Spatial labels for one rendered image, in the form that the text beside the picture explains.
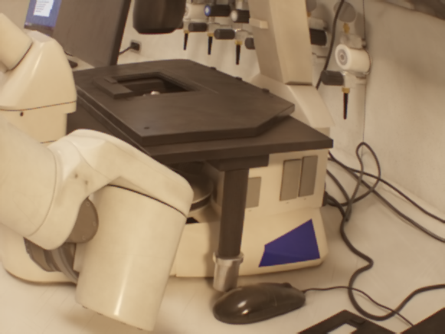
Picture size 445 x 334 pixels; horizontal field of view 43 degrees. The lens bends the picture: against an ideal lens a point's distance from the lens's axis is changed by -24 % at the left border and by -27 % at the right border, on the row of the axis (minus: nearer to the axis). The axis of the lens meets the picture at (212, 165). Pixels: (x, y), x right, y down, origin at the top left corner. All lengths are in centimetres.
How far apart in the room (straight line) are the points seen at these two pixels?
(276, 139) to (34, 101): 26
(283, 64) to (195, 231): 24
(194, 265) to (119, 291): 38
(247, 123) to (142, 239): 28
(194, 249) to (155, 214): 35
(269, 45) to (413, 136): 41
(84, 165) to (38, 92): 28
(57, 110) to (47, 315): 24
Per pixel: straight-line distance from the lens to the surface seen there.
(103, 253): 46
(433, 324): 56
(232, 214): 74
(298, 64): 90
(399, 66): 121
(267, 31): 89
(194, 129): 68
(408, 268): 90
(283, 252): 85
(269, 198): 84
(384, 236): 100
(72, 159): 42
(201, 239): 81
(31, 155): 39
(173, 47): 207
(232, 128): 69
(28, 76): 69
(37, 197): 39
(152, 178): 45
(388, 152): 127
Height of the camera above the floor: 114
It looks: 19 degrees down
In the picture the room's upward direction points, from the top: 4 degrees clockwise
